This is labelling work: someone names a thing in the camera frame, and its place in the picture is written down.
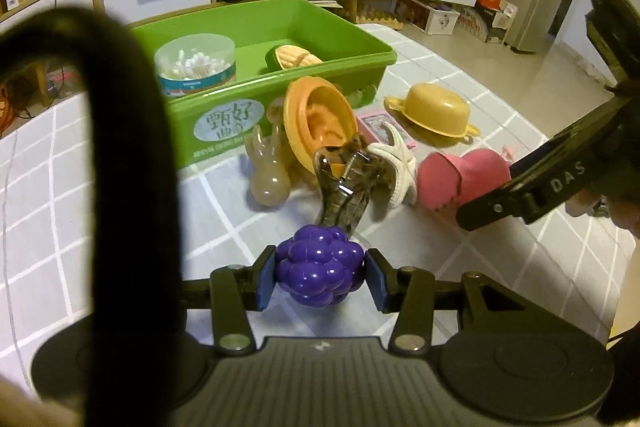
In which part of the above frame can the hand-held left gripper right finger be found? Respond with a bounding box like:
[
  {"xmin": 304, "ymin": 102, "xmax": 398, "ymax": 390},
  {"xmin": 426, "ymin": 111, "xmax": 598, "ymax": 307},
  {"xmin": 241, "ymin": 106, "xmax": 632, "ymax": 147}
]
[{"xmin": 364, "ymin": 249, "xmax": 531, "ymax": 355}]

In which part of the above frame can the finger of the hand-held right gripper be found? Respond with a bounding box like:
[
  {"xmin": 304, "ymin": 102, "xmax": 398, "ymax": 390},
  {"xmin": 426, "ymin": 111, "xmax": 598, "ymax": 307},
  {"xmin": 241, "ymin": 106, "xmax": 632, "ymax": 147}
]
[{"xmin": 455, "ymin": 94, "xmax": 640, "ymax": 233}]

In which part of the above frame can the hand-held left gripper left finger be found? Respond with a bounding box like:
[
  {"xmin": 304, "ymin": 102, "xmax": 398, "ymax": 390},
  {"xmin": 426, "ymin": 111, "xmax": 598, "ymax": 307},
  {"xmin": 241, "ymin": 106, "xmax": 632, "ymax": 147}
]
[{"xmin": 181, "ymin": 246, "xmax": 278, "ymax": 355}]

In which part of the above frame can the purple toy grape bunch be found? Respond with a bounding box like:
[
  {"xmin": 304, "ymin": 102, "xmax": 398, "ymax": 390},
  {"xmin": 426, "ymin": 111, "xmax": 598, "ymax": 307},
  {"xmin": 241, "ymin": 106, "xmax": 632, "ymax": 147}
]
[{"xmin": 275, "ymin": 224, "xmax": 365, "ymax": 307}]

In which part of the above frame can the pink soft toy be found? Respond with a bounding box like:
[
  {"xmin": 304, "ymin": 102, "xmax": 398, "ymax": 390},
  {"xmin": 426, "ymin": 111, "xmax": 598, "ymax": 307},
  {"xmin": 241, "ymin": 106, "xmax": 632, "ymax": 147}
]
[{"xmin": 416, "ymin": 148, "xmax": 513, "ymax": 210}]

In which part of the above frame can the translucent beige rabbit toy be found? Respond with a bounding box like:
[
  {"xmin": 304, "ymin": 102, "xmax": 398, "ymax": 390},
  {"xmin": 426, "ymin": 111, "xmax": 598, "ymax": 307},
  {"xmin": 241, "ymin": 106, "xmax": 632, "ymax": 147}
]
[{"xmin": 244, "ymin": 127, "xmax": 292, "ymax": 208}]

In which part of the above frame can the green plastic bin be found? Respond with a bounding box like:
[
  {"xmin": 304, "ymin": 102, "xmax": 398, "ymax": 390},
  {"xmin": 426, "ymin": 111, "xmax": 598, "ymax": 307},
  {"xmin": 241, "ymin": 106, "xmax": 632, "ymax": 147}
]
[{"xmin": 129, "ymin": 0, "xmax": 398, "ymax": 168}]

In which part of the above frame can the person's right hand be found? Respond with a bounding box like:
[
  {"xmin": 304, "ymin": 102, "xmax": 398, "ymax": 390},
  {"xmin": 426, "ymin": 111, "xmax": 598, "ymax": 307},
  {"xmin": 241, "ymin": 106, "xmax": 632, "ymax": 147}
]
[{"xmin": 606, "ymin": 192, "xmax": 640, "ymax": 240}]

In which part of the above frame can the transparent brown hair claw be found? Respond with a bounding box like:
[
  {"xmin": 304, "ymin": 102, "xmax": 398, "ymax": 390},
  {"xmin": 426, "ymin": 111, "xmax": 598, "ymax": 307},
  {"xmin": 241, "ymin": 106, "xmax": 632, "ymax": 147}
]
[{"xmin": 311, "ymin": 146, "xmax": 396, "ymax": 240}]

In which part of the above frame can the white starfish hair clip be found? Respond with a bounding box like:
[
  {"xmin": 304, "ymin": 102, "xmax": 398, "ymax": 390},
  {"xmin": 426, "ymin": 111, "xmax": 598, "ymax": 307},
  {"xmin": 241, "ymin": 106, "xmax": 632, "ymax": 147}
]
[{"xmin": 367, "ymin": 123, "xmax": 418, "ymax": 208}]

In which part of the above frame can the pink card box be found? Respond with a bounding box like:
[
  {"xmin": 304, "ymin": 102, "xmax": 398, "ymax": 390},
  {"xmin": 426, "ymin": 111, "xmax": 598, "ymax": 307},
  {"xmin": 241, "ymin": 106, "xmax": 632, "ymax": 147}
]
[{"xmin": 356, "ymin": 111, "xmax": 417, "ymax": 150}]

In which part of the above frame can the orange plastic bowl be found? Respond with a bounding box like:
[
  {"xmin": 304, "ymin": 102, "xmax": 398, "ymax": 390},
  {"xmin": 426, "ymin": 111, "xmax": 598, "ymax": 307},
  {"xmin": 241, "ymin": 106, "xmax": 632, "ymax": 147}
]
[{"xmin": 284, "ymin": 77, "xmax": 362, "ymax": 170}]

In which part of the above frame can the white printed storage box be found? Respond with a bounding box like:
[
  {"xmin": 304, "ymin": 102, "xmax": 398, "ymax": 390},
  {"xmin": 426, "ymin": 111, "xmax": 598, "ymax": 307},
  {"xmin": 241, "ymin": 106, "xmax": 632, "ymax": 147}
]
[{"xmin": 400, "ymin": 0, "xmax": 461, "ymax": 35}]

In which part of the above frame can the round cotton swab container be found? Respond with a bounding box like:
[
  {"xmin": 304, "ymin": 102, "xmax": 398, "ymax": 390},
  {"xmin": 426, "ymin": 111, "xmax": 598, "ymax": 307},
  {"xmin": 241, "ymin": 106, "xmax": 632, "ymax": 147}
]
[{"xmin": 154, "ymin": 34, "xmax": 237, "ymax": 98}]

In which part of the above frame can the yellow toy corn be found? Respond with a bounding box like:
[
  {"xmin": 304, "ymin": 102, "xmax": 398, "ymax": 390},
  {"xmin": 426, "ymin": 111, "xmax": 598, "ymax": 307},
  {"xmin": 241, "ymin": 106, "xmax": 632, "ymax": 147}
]
[{"xmin": 265, "ymin": 44, "xmax": 323, "ymax": 72}]

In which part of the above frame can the black strap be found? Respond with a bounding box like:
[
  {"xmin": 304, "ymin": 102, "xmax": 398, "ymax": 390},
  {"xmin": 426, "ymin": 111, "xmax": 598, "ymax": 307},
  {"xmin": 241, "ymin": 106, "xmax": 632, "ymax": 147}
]
[{"xmin": 0, "ymin": 5, "xmax": 188, "ymax": 427}]

